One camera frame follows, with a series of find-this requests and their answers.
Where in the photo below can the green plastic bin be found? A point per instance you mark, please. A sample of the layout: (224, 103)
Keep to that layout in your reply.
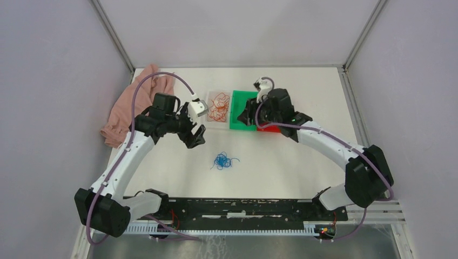
(238, 103)

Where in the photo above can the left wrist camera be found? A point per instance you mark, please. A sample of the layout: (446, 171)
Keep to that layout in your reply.
(196, 108)

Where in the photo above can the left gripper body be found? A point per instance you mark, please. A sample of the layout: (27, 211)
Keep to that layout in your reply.
(181, 124)

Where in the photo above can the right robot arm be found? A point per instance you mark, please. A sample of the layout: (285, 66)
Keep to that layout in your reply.
(367, 174)

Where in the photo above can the red plastic bin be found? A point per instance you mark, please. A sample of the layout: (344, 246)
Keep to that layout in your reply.
(262, 128)

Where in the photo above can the clear plastic bin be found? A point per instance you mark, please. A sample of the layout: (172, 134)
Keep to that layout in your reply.
(219, 103)

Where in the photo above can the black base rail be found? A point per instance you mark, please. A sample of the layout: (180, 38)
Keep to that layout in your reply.
(245, 214)

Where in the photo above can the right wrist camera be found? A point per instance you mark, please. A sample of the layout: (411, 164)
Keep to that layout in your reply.
(263, 85)

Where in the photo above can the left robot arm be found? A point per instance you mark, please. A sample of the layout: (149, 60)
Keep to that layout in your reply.
(102, 207)

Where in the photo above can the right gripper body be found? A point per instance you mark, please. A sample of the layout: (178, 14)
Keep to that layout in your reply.
(265, 114)

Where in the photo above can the pink cloth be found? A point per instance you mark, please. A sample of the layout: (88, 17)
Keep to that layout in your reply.
(115, 130)

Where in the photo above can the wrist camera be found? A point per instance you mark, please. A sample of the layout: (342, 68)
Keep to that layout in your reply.
(263, 85)
(196, 108)

